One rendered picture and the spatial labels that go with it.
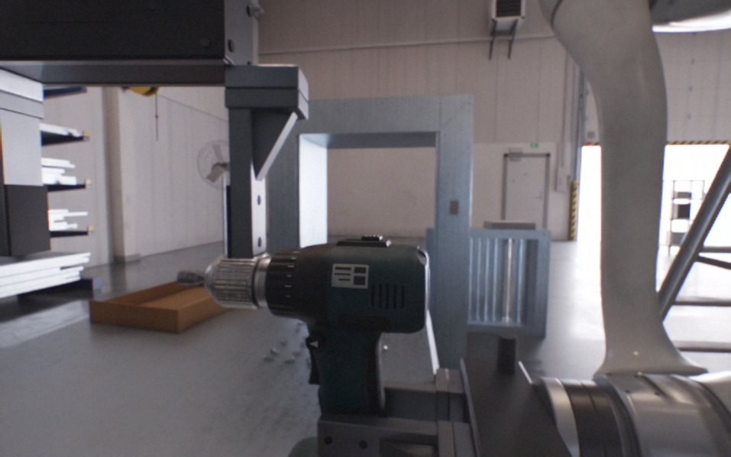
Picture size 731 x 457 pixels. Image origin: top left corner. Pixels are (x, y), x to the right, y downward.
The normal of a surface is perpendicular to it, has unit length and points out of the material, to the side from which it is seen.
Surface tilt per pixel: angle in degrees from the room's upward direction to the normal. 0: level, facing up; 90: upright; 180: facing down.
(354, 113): 90
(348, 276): 75
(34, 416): 0
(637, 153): 96
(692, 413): 32
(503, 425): 0
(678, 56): 90
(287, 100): 90
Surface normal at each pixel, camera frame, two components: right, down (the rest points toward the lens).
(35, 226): 1.00, 0.01
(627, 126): -0.67, 0.10
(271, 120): -0.01, 0.08
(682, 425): -0.11, -0.69
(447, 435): 0.01, -1.00
